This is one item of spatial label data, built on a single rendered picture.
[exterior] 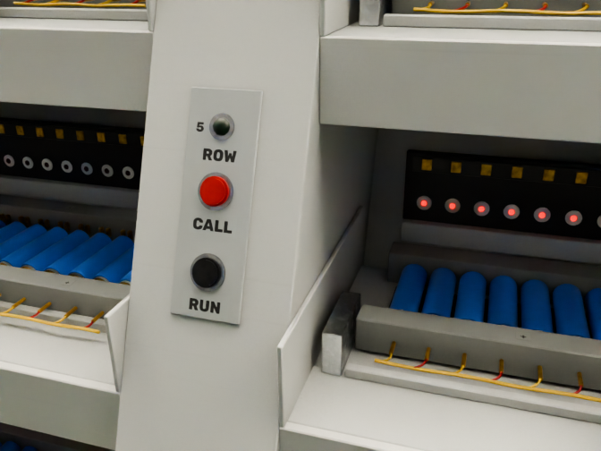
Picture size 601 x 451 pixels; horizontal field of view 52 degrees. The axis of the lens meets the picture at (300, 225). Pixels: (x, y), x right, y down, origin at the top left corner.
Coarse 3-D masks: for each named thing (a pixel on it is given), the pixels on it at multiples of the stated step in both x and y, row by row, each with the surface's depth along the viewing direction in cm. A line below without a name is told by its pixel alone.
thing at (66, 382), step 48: (0, 192) 57; (48, 192) 55; (96, 192) 54; (0, 336) 40; (48, 336) 40; (96, 336) 40; (0, 384) 37; (48, 384) 36; (96, 384) 35; (48, 432) 38; (96, 432) 36
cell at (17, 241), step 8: (24, 232) 50; (32, 232) 50; (40, 232) 51; (8, 240) 48; (16, 240) 49; (24, 240) 49; (32, 240) 50; (0, 248) 47; (8, 248) 48; (16, 248) 48; (0, 256) 47
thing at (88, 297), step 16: (0, 272) 43; (16, 272) 43; (32, 272) 43; (48, 272) 43; (0, 288) 42; (16, 288) 42; (32, 288) 41; (48, 288) 41; (64, 288) 41; (80, 288) 41; (96, 288) 41; (112, 288) 41; (128, 288) 41; (16, 304) 41; (32, 304) 42; (48, 304) 41; (64, 304) 41; (80, 304) 41; (96, 304) 40; (112, 304) 40; (32, 320) 40; (96, 320) 39
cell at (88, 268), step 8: (120, 240) 48; (128, 240) 49; (104, 248) 47; (112, 248) 47; (120, 248) 48; (128, 248) 48; (96, 256) 46; (104, 256) 46; (112, 256) 47; (80, 264) 45; (88, 264) 45; (96, 264) 45; (104, 264) 46; (72, 272) 44; (80, 272) 44; (88, 272) 44; (96, 272) 45
